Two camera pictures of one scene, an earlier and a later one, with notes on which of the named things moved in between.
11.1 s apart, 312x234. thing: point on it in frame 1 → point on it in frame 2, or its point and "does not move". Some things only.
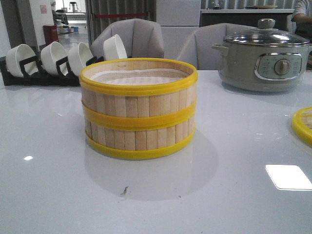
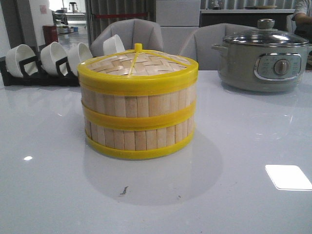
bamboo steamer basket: x=138 y=94 does not move
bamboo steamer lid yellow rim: x=302 y=125 → x=137 y=72
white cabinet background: x=178 y=19 does not move
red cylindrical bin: x=50 y=33 does not move
